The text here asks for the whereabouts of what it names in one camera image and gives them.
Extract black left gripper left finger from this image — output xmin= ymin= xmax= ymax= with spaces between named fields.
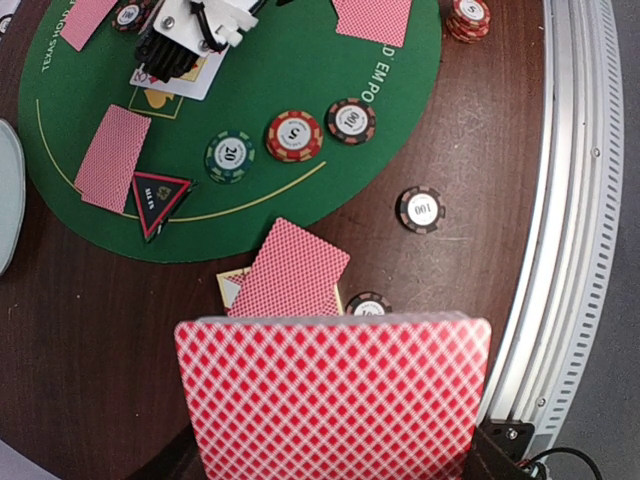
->
xmin=127 ymin=425 xmax=205 ymax=480

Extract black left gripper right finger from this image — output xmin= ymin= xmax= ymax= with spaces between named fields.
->
xmin=467 ymin=424 xmax=545 ymax=480

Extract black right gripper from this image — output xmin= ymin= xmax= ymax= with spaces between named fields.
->
xmin=135 ymin=1 xmax=231 ymax=82

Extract brown chips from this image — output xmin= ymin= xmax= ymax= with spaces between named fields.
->
xmin=325 ymin=98 xmax=377 ymax=146
xmin=111 ymin=0 xmax=151 ymax=32

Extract red-backed cards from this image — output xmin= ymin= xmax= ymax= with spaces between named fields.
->
xmin=332 ymin=0 xmax=413 ymax=47
xmin=74 ymin=105 xmax=151 ymax=214
xmin=61 ymin=0 xmax=117 ymax=52
xmin=229 ymin=217 xmax=350 ymax=318

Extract green chips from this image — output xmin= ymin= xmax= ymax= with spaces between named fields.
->
xmin=204 ymin=130 xmax=256 ymax=184

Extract black triangular dealer button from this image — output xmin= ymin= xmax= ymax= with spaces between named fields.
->
xmin=131 ymin=171 xmax=197 ymax=243

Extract red chips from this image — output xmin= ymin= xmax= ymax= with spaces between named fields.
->
xmin=265 ymin=110 xmax=324 ymax=163

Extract red-backed playing card deck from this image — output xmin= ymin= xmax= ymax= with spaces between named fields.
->
xmin=174 ymin=313 xmax=492 ymax=479

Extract single brown chip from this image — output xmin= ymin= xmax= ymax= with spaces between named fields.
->
xmin=345 ymin=292 xmax=392 ymax=316

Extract brown poker chip stack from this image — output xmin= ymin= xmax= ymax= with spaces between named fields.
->
xmin=396 ymin=185 xmax=446 ymax=235

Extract red poker chip stack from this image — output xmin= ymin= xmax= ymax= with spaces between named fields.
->
xmin=445 ymin=0 xmax=491 ymax=44

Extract round green poker mat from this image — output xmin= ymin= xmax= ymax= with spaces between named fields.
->
xmin=18 ymin=1 xmax=442 ymax=263

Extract light blue flower plate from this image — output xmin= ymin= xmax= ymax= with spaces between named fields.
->
xmin=0 ymin=119 xmax=26 ymax=274

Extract loose red-backed cards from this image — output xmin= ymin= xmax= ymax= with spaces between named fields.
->
xmin=229 ymin=217 xmax=350 ymax=318

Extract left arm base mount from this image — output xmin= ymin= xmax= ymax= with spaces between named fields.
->
xmin=463 ymin=420 xmax=603 ymax=480

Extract aluminium front rail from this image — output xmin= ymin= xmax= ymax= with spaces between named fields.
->
xmin=479 ymin=1 xmax=624 ymax=457

